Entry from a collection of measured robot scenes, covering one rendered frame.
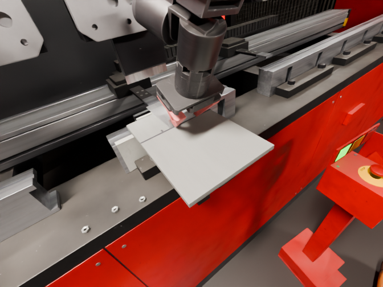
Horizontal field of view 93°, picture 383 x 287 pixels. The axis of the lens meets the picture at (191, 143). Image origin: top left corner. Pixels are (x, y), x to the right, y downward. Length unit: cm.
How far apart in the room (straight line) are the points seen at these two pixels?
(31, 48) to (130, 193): 32
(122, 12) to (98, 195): 38
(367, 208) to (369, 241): 87
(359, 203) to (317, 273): 60
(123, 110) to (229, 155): 48
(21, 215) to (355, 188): 80
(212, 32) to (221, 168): 19
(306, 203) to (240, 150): 124
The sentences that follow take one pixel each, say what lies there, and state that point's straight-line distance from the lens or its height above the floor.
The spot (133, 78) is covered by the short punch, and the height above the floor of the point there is 109.
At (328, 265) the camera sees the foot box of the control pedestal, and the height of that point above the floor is 12.
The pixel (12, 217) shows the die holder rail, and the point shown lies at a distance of 54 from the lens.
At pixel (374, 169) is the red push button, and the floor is 81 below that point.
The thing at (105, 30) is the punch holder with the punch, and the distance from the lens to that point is 37.
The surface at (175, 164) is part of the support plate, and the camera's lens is 31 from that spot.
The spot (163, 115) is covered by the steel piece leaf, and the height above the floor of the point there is 100.
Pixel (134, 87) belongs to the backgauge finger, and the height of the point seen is 100.
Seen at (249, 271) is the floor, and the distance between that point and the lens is 127.
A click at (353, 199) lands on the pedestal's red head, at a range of 70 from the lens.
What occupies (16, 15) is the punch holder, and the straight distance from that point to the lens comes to 37.
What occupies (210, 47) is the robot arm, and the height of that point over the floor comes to 117.
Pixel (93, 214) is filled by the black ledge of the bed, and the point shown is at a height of 87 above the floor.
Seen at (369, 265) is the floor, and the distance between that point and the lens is 148.
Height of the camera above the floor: 122
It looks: 40 degrees down
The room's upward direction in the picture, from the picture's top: 10 degrees counter-clockwise
